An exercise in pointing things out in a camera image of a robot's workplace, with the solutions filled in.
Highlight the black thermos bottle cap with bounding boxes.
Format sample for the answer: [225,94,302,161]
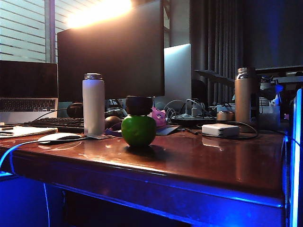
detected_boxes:
[125,96,154,116]

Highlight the green apple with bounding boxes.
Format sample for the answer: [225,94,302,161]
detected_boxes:
[121,114,157,148]

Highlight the white thermos bottle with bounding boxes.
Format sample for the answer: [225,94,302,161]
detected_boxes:
[82,73,106,136]

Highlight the bronze thermos bottle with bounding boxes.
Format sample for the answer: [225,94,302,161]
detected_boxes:
[234,67,260,128]

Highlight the pink plush toy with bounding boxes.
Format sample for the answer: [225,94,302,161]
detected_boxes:
[151,106,167,130]

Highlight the grey flat card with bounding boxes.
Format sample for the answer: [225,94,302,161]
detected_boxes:
[155,125,179,136]

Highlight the black power strip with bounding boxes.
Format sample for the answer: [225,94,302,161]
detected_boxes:
[170,113,217,126]

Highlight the dark brown round object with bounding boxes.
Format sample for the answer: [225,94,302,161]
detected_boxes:
[104,115,123,130]

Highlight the white charger plug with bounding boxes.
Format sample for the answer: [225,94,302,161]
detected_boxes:
[186,98,198,116]

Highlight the silver display back panel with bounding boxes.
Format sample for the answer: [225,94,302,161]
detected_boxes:
[163,43,192,102]

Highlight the large black monitor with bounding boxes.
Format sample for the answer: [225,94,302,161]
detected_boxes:
[57,0,166,103]

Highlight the white power adapter brick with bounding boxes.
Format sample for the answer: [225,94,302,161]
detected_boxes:
[202,123,240,138]

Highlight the dark round speaker ball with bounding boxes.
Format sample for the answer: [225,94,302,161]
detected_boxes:
[66,102,84,118]

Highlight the black keyboard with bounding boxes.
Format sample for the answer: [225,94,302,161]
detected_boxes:
[23,117,85,134]

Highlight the white computer mouse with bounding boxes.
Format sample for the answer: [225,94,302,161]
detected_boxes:
[37,132,83,145]

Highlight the dark pleated curtain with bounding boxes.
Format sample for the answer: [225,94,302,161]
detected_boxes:
[189,0,246,104]

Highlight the clear plastic container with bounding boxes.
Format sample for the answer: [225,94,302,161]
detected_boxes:
[259,105,281,131]

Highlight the white paper notebook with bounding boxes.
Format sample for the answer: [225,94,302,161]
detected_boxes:
[0,125,59,139]

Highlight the open silver laptop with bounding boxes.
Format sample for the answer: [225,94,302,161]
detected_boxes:
[0,60,59,125]

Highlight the blue lit vertical panel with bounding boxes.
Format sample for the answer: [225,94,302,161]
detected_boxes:
[288,87,303,227]

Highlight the white window blinds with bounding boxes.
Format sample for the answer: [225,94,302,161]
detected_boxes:
[0,0,46,63]

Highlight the white coiled cable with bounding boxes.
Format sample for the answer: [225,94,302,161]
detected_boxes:
[163,99,190,118]

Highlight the purple strap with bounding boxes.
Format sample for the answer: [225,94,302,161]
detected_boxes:
[105,122,124,137]

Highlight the black adapter cable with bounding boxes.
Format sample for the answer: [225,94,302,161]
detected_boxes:
[219,121,259,140]

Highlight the white mouse cable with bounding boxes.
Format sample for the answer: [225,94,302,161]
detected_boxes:
[0,140,40,167]

